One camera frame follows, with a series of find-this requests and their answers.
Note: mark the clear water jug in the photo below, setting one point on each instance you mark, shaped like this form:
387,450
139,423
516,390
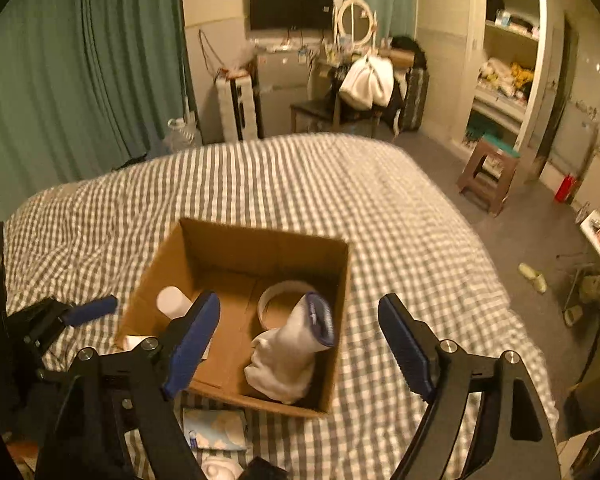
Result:
182,135

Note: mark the grey checkered bed blanket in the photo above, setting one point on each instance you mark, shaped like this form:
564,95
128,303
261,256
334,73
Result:
380,210

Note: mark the small black object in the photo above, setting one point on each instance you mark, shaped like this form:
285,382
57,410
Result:
266,470

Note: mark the dark chair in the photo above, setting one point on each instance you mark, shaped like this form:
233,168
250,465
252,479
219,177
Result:
312,112

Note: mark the brown wooden stool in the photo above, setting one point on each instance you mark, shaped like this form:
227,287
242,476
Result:
487,180

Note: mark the white bag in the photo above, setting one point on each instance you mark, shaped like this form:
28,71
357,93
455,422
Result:
365,82

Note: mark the yellow plush toy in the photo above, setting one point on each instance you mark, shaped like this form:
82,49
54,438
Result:
521,75

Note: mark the white plastic bottle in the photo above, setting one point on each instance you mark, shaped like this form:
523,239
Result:
172,301

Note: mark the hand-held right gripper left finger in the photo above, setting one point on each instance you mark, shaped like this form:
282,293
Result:
192,340

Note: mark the brown cardboard box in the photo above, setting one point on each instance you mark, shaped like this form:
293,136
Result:
240,255

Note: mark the small white lumpy object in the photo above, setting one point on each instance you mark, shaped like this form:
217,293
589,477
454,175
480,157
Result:
222,467

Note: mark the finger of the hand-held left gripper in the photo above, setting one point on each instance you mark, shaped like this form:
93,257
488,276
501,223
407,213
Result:
92,310

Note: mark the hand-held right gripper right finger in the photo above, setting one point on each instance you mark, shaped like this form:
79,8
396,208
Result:
405,345

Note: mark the light blue tissue packet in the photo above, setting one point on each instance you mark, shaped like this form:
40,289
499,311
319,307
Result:
215,427

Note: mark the black television screen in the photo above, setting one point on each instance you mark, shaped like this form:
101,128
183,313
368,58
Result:
290,7

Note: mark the red bottle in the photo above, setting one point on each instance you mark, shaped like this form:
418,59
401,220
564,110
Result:
565,189

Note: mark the white wardrobe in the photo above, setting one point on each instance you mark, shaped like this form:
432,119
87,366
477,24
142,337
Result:
445,60

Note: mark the pale slipper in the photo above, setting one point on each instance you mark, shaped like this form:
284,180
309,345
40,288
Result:
574,316
532,277

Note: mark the white tape roll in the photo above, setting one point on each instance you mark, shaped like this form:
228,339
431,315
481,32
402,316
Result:
275,292

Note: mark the wide green curtain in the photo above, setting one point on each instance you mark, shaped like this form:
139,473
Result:
80,70

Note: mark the dark suitcase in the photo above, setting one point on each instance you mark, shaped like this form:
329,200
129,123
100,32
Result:
414,100

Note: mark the white round vanity mirror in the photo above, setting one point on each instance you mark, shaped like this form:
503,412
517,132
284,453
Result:
355,20

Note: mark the white sock with blue cuff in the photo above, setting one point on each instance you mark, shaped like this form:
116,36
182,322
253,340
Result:
285,360

